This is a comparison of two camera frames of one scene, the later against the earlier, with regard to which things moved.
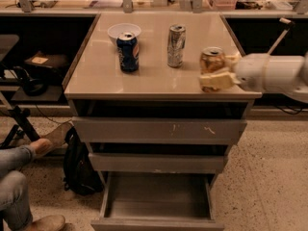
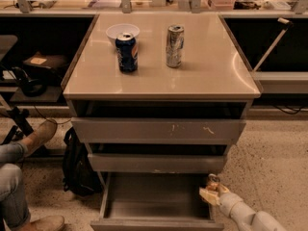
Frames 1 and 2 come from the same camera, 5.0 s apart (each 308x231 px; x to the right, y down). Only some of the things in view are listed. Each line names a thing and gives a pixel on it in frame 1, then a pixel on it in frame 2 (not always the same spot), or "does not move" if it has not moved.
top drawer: [122, 120] does not move
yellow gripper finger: [232, 59] → [224, 191]
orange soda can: [212, 60] → [213, 181]
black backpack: [80, 173] does not move
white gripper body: [250, 71] → [227, 198]
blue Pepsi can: [128, 52] does not move
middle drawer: [157, 158] does not move
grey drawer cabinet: [150, 129] does not move
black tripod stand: [25, 124] does not move
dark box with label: [54, 64] does not move
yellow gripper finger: [220, 80] → [210, 196]
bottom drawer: [159, 201] does not move
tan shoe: [57, 137] → [36, 140]
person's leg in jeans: [13, 188] does not move
